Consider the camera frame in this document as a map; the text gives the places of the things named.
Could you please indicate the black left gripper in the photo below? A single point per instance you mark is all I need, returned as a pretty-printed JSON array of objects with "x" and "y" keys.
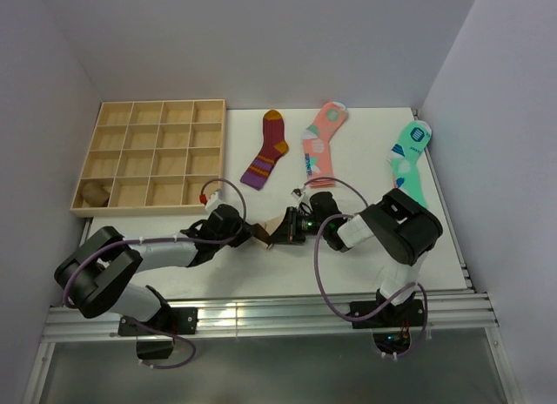
[{"x": 247, "y": 232}]

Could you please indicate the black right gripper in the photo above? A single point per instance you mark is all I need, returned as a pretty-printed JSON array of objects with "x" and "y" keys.
[{"x": 289, "y": 230}]

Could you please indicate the cream brown striped sock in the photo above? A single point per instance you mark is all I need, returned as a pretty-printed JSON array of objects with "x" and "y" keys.
[{"x": 264, "y": 230}]

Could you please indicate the tan brown ribbed sock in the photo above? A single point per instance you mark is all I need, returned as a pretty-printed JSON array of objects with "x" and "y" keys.
[{"x": 94, "y": 194}]

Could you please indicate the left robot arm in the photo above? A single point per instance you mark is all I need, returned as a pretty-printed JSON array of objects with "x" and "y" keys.
[{"x": 97, "y": 277}]

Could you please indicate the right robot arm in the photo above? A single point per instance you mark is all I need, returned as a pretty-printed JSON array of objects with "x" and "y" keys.
[{"x": 404, "y": 228}]

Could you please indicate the pink patterned sock pair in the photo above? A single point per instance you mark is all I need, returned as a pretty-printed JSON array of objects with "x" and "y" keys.
[{"x": 316, "y": 144}]

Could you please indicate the maroon purple striped sock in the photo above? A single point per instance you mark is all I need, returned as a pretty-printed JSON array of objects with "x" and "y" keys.
[{"x": 274, "y": 148}]

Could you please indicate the wooden compartment tray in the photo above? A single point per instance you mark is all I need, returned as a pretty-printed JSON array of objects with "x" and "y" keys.
[{"x": 154, "y": 157}]

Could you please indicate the mint green patterned sock pair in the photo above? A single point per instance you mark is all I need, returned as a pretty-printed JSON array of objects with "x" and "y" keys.
[{"x": 403, "y": 158}]

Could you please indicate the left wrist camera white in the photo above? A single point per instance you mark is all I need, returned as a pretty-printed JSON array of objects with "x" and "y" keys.
[{"x": 212, "y": 202}]

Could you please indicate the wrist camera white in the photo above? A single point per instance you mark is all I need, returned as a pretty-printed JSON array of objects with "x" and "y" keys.
[
  {"x": 300, "y": 195},
  {"x": 212, "y": 202}
]

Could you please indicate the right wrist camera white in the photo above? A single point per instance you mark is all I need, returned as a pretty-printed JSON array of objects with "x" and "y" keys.
[{"x": 300, "y": 195}]

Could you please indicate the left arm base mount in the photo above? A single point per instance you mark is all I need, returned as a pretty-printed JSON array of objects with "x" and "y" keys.
[{"x": 158, "y": 338}]

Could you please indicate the aluminium rail frame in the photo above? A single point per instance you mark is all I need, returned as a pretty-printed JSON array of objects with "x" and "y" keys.
[{"x": 275, "y": 316}]

